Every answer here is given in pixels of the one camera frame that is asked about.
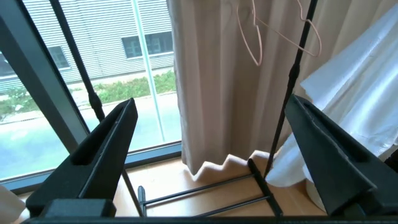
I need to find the white printed t-shirt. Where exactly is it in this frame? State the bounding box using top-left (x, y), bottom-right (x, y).
top-left (266, 2), bottom-right (398, 188)

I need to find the window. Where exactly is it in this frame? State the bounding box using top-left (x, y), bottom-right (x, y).
top-left (0, 0), bottom-right (183, 191)

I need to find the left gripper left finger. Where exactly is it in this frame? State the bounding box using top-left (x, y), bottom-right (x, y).
top-left (25, 98), bottom-right (139, 218)

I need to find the beige curtain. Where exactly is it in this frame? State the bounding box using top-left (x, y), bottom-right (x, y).
top-left (166, 0), bottom-right (398, 183)
top-left (0, 185), bottom-right (26, 224)

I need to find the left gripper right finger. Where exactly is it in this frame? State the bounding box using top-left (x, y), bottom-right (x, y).
top-left (284, 94), bottom-right (398, 217)

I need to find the black clothes rack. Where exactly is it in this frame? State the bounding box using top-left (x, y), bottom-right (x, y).
top-left (49, 0), bottom-right (319, 218)

